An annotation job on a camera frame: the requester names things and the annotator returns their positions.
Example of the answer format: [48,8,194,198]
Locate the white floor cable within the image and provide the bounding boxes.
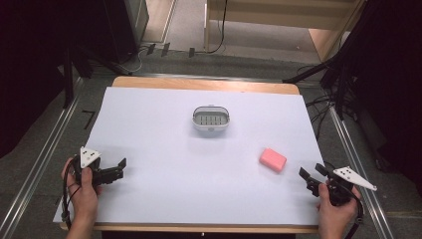
[113,45,151,76]

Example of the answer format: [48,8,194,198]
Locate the light wooden shelf unit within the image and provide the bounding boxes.
[203,0,368,64]

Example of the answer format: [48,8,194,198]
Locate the white grey soap dish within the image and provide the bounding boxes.
[191,105,232,132]

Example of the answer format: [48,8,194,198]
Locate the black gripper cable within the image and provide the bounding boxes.
[61,160,83,231]
[343,185,365,239]

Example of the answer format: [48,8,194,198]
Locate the black metal stand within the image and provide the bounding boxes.
[61,43,134,110]
[282,54,352,121]

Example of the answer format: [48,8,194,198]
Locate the person's left hand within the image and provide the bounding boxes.
[61,156,105,221]

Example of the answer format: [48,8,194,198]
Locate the black curtain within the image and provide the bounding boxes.
[0,0,112,159]
[326,0,422,197]

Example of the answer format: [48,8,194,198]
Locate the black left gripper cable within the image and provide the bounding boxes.
[61,160,83,231]

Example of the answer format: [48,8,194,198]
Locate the pink soap bar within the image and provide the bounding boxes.
[258,147,288,174]

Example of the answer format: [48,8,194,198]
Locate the white table sheet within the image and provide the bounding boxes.
[53,86,328,227]

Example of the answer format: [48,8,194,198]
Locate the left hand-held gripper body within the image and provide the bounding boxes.
[72,146,116,187]

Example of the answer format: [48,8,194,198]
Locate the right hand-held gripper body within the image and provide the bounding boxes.
[306,166,378,207]

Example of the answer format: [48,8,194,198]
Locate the black hanging cable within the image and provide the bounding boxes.
[195,0,229,56]

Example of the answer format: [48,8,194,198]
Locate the black floor cables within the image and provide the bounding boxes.
[297,64,333,141]

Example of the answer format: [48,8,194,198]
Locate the metal floor rail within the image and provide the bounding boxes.
[325,98,396,239]
[75,73,321,85]
[0,77,85,239]

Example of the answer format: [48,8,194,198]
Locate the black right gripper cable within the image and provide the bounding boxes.
[343,185,365,239]

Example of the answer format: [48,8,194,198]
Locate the person's right hand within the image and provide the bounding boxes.
[316,182,362,231]

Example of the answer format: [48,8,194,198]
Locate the dark cabinet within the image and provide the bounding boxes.
[102,0,150,65]

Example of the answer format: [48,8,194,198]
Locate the black angled tape mark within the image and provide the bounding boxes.
[81,110,97,130]

